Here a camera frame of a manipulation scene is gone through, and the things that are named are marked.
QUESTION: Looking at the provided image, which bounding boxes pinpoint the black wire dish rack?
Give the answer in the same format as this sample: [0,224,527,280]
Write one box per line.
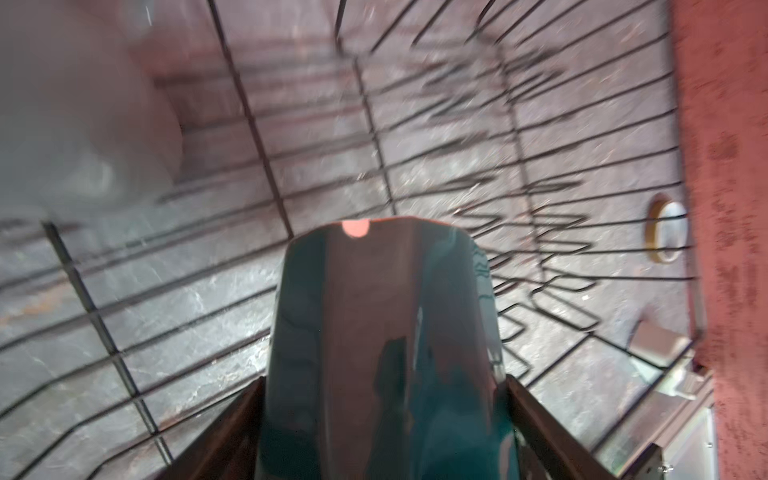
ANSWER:
[1,1,694,479]

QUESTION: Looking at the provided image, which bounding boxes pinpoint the grey white mug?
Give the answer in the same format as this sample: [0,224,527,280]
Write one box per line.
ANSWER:
[1,1,182,221]

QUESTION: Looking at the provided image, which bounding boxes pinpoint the aluminium rail frame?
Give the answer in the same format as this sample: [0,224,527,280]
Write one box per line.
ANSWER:
[618,378,720,480]

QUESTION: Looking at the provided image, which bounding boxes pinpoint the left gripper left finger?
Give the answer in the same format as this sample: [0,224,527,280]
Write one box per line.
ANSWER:
[157,376,266,480]

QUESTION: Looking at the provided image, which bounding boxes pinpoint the dark green mug white inside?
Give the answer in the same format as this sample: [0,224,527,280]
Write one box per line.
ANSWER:
[256,217,520,479]

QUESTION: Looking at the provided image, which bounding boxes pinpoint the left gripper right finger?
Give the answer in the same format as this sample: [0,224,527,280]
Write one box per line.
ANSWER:
[505,375,615,480]

